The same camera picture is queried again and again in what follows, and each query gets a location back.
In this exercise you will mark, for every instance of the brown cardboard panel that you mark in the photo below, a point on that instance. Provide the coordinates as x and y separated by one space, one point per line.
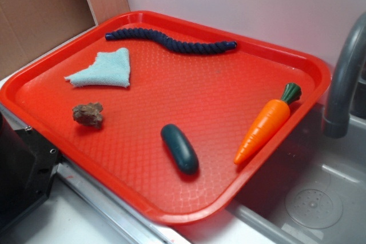
31 28

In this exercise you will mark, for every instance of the grey faucet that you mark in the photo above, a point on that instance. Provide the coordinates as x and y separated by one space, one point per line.
346 94

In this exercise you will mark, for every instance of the red plastic tray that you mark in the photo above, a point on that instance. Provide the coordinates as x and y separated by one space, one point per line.
209 83

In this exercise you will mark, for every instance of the light blue cloth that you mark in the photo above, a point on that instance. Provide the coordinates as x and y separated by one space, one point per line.
108 69

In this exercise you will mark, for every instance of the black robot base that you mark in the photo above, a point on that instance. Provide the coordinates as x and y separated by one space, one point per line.
28 166

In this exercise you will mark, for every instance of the grey sink basin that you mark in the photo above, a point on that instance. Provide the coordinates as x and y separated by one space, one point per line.
311 189

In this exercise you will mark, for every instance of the dark green plastic pickle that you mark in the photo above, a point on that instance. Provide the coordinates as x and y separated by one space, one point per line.
180 148

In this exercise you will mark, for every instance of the brown rock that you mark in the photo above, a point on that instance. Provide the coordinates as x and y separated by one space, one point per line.
89 115

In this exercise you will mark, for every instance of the orange plastic carrot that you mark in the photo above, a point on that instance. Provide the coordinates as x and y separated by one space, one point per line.
270 119

